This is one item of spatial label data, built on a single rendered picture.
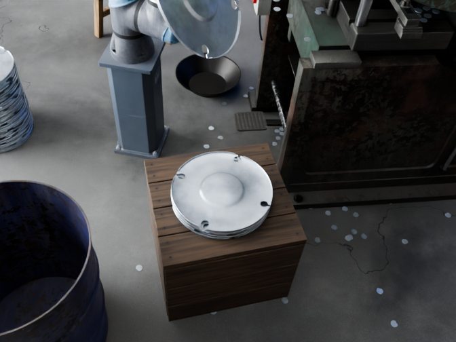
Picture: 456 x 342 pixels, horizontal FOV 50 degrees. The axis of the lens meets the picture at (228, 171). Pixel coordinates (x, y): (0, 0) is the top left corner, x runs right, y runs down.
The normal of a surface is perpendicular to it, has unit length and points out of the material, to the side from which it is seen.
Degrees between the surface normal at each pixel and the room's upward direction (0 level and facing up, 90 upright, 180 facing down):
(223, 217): 0
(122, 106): 90
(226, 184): 0
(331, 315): 0
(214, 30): 56
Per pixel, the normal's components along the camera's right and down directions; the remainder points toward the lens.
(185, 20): 0.80, -0.09
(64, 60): 0.06, -0.64
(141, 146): -0.18, 0.71
